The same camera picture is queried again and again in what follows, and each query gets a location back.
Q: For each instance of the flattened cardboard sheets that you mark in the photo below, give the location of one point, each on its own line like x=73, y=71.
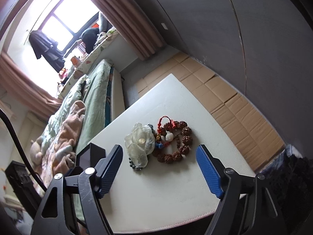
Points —
x=249, y=131

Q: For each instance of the dark hanging clothes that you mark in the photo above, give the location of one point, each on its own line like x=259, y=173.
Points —
x=46, y=47

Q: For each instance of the floral window seat cushion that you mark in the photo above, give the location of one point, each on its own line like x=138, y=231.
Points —
x=77, y=67

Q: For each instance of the white wall socket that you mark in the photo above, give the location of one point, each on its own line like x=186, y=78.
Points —
x=164, y=26

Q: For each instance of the plush toy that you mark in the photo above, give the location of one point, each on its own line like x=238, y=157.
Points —
x=35, y=152

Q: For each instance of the white bed frame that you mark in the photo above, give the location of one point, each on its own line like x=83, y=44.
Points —
x=117, y=96

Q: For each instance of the black bag on sill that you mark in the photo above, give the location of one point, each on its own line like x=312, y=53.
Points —
x=89, y=38

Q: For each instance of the black jewelry box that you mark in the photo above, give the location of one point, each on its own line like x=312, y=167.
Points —
x=88, y=157

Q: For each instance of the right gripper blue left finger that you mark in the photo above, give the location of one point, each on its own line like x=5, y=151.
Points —
x=106, y=170

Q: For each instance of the pink curtain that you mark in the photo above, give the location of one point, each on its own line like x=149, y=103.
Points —
x=133, y=25
x=16, y=83

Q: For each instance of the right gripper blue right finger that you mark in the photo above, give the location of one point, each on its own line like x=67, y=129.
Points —
x=212, y=170

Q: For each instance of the pink curtain left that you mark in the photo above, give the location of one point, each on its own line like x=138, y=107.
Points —
x=16, y=83

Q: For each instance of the pink curtain right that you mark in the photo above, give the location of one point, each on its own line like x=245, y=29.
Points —
x=133, y=25

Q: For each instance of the white organza pouch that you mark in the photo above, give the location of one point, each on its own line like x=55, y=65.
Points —
x=140, y=143

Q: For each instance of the pink fleece blanket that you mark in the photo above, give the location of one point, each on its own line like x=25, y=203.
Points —
x=60, y=156

